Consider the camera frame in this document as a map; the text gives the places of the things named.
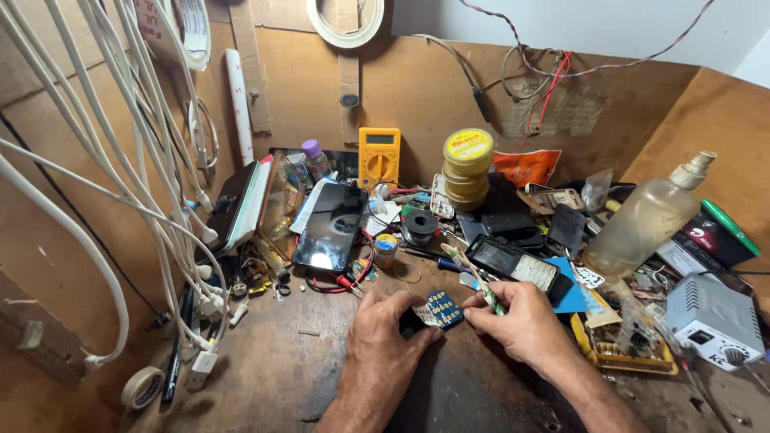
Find person's left hand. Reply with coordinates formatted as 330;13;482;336
346;290;446;392

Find person's right hand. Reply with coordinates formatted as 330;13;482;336
462;281;580;381

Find small blue circuit board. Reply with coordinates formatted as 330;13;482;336
414;290;465;330

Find green white toothbrush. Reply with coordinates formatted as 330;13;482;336
440;243;507;317

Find blue plastic card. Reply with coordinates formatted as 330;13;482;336
544;257;588;315

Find open black phone body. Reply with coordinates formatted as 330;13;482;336
466;233;575;303

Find red black probe leads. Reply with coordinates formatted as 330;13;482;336
304;227;377;295

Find small jar yellow blue lid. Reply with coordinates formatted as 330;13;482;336
374;233;399;270

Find yellow plastic parts tray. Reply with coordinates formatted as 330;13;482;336
570;289;679;376

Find black phone cover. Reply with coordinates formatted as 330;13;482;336
545;204;587;259

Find stack of black phones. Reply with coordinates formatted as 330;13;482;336
457;173;546;250

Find black smartphone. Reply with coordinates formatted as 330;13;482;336
291;182;369;273

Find beige phone housing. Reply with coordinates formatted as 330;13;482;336
525;183;586;213

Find cloudy plastic nozzle bottle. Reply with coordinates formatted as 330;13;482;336
582;150;718;279

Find clear plastic baggie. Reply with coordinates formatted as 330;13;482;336
580;168;614;212

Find orange plastic packet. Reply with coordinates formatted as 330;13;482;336
490;149;563;189

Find stack of yellow solder spools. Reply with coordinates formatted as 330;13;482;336
442;128;496;212

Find white power supply box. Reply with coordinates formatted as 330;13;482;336
666;272;766;372

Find stack of screens and boxes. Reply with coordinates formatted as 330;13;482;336
197;152;308;261

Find yellow digital multimeter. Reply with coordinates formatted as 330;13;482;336
359;127;401;191

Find small purple cap bottle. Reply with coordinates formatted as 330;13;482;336
301;140;333;183

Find black pen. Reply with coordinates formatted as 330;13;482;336
160;287;195;405

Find black red box green edge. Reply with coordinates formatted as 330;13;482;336
656;200;761;279

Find beige masking tape roll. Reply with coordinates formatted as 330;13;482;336
121;366;165;411

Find white plastic tube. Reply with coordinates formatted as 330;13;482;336
224;49;256;168

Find printed white tape roll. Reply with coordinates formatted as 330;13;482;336
134;0;212;72

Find blue handle screwdriver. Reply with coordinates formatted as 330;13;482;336
400;245;471;274

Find black solder wire spool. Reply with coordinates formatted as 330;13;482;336
402;208;440;247

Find black cable with plug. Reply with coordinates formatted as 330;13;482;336
409;33;493;125

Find thin red wire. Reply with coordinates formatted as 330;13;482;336
511;51;572;152

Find twisted red black wire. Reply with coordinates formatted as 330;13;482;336
460;0;717;80

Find bundle of white cables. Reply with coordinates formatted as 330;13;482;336
0;0;253;392

